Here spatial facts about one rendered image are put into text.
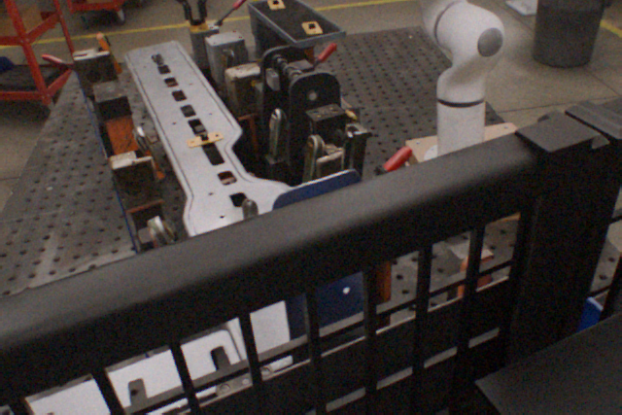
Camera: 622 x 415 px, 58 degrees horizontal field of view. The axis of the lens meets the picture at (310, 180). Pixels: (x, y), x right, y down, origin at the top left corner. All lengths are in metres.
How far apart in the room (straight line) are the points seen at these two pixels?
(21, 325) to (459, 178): 0.15
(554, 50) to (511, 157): 3.93
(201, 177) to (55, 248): 0.58
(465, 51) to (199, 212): 0.68
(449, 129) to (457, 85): 0.13
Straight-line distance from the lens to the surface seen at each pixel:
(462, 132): 1.49
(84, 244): 1.65
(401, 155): 0.97
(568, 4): 4.02
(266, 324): 0.89
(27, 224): 1.80
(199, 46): 1.87
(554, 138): 0.23
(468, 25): 1.34
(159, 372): 0.87
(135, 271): 0.18
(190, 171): 1.25
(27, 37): 3.79
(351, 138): 0.90
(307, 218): 0.19
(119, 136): 1.64
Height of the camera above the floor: 1.67
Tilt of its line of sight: 35 degrees down
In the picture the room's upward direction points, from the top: 5 degrees counter-clockwise
